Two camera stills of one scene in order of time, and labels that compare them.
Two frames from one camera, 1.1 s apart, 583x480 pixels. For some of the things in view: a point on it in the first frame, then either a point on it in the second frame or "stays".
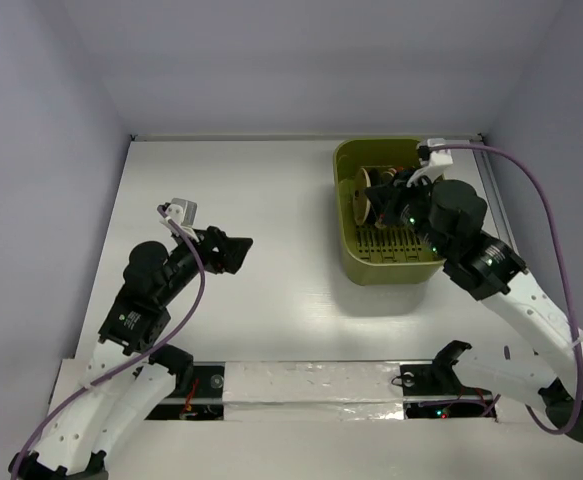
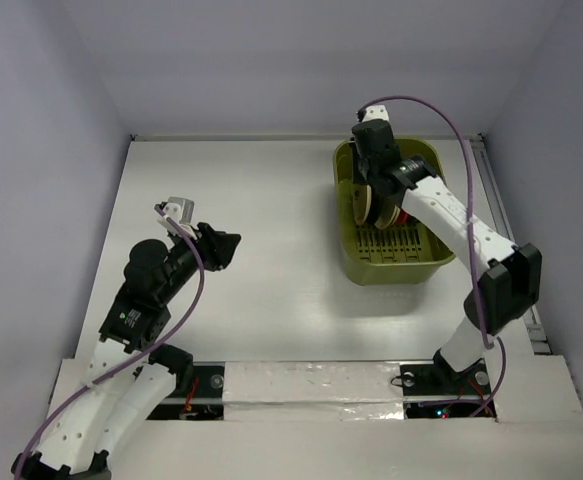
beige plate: [361, 202] stays
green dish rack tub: [395, 255] stays
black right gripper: [391, 198] → [371, 176]
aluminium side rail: [495, 197] stays
